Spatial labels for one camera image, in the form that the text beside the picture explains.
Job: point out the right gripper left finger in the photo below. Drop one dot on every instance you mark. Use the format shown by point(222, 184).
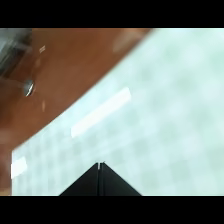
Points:
point(85, 185)

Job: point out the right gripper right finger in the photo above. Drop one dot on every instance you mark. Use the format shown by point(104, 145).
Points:
point(115, 185)

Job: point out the silver frame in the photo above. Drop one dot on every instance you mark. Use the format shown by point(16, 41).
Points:
point(15, 55)

